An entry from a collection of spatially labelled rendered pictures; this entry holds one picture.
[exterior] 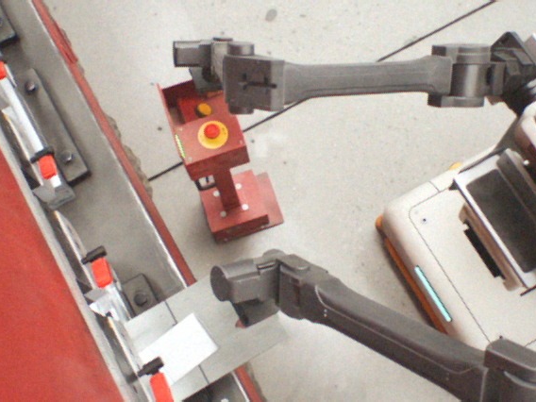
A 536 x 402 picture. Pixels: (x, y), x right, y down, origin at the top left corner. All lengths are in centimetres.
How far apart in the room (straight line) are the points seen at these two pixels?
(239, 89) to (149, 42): 170
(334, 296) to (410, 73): 39
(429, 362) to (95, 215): 91
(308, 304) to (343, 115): 160
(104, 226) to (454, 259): 107
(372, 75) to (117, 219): 70
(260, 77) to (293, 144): 147
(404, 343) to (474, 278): 124
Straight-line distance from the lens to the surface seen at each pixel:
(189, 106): 177
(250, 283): 105
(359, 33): 271
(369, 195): 244
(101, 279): 106
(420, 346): 88
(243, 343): 132
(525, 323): 214
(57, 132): 163
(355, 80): 109
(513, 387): 82
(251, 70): 104
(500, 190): 139
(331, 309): 97
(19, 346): 67
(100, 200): 157
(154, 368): 107
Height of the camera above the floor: 231
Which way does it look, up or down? 72 degrees down
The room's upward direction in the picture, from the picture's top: 9 degrees counter-clockwise
